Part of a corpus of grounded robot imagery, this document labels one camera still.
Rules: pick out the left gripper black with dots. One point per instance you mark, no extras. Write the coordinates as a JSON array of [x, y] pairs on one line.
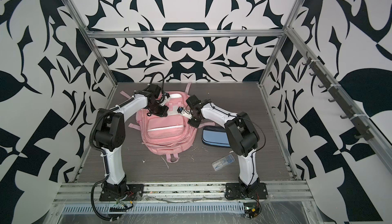
[[164, 113]]

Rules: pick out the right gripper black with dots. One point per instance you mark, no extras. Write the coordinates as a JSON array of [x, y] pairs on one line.
[[195, 125]]

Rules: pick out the pink student backpack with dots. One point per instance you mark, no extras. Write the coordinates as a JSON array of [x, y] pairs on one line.
[[168, 135]]

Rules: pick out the blue pencil case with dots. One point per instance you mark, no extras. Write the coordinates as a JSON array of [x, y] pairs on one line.
[[215, 136]]

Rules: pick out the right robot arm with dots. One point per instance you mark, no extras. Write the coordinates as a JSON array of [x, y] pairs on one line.
[[242, 136]]

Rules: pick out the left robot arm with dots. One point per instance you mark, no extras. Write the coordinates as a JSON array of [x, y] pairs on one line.
[[108, 133]]

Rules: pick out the clear plastic ruler box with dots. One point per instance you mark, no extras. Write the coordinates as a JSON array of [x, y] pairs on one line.
[[223, 162]]

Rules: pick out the small green circuit board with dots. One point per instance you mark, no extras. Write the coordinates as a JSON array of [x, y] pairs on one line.
[[251, 210]]

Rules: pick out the grey hook rack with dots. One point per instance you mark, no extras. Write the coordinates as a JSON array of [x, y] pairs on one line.
[[339, 96]]

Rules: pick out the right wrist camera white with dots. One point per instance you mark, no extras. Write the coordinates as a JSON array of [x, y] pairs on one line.
[[182, 111]]

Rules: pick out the aluminium frame crossbar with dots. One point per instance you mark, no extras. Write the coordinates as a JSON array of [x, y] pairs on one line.
[[184, 33]]

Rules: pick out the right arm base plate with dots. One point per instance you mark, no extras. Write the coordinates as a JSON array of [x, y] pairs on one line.
[[240, 191]]

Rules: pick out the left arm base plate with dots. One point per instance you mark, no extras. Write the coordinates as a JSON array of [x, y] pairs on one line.
[[127, 192]]

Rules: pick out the white vented cable duct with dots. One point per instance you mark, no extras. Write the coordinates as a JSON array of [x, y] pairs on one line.
[[157, 208]]

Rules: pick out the aluminium front rail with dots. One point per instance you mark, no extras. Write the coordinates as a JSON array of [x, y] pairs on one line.
[[175, 192]]

